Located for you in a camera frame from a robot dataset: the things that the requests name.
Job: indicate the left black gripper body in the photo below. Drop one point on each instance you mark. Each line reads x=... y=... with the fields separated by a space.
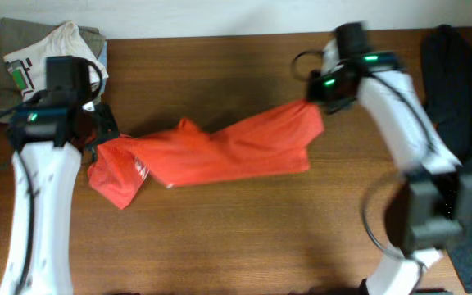
x=105 y=124

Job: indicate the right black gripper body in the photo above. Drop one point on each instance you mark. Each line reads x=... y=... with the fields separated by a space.
x=329 y=88

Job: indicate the orange t-shirt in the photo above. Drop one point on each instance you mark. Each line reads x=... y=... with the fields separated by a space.
x=273 y=142

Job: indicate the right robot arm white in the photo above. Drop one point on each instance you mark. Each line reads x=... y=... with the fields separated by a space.
x=412 y=215

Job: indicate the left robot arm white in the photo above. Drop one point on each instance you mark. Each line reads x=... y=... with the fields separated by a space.
x=49 y=134

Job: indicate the dark grey clothes pile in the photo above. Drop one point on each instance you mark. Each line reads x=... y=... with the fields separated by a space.
x=446 y=62

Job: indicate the light blue folded garment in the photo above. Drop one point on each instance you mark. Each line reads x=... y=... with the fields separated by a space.
x=102 y=59

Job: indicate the white folded t-shirt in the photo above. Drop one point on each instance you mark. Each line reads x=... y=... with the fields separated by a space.
x=26 y=46

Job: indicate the olive folded garment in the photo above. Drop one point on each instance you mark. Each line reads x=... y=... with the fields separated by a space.
x=9 y=94

